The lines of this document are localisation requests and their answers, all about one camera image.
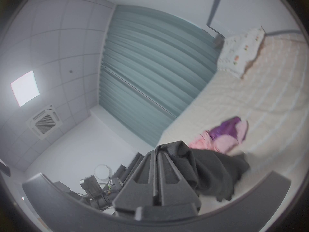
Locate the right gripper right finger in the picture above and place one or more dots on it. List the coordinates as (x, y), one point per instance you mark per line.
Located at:
(176, 194)

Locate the ceiling air conditioner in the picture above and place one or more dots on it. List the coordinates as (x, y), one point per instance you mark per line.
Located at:
(44, 122)

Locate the black T-shirt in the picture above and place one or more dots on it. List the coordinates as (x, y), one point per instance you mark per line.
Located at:
(212, 170)

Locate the grey bedside table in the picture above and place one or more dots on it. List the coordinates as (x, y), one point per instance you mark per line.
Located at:
(218, 41)

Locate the square ceiling light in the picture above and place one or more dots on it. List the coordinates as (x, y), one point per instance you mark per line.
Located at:
(24, 89)

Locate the blue-green curtain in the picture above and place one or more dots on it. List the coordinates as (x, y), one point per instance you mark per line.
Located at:
(125, 110)
(157, 47)

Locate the white trash bin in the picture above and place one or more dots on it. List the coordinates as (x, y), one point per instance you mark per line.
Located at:
(102, 171)

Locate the pile of clothes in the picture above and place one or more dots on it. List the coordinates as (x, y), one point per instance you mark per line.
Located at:
(224, 133)

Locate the bed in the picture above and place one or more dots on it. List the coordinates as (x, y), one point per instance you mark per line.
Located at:
(265, 93)

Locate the white printed pillow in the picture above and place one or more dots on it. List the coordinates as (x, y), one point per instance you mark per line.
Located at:
(239, 52)

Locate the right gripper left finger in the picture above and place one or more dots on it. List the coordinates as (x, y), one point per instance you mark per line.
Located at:
(135, 194)

